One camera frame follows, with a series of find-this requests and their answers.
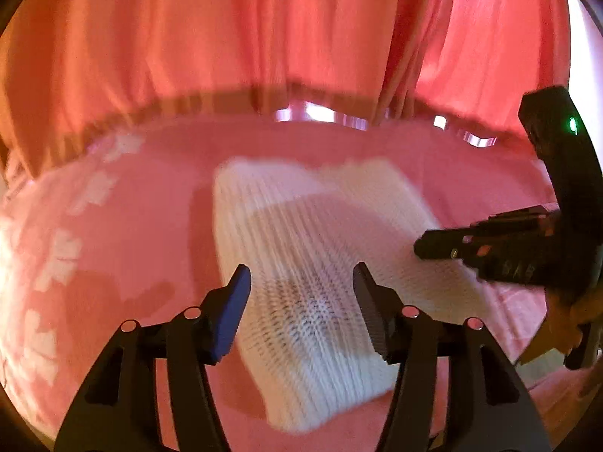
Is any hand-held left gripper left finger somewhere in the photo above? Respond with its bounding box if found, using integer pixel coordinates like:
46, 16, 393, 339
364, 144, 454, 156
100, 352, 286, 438
54, 264, 253, 452

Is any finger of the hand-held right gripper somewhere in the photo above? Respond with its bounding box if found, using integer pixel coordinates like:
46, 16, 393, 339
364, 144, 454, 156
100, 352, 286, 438
413, 226, 554, 284
464, 204, 562, 238

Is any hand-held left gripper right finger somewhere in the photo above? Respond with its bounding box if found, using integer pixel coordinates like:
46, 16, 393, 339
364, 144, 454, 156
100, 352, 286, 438
352, 262, 553, 452

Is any white pink black knitted sweater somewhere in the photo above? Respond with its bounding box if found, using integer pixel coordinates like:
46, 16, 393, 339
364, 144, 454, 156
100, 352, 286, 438
212, 157, 491, 434

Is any person's right hand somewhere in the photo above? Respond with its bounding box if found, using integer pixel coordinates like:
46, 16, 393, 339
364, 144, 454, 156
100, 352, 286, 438
518, 286, 595, 367

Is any pink patterned blanket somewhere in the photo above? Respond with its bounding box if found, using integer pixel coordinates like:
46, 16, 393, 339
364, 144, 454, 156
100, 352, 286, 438
0, 115, 603, 452

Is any pink curtain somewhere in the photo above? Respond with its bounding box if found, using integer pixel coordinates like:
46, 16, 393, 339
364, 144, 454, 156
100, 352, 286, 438
0, 0, 573, 175

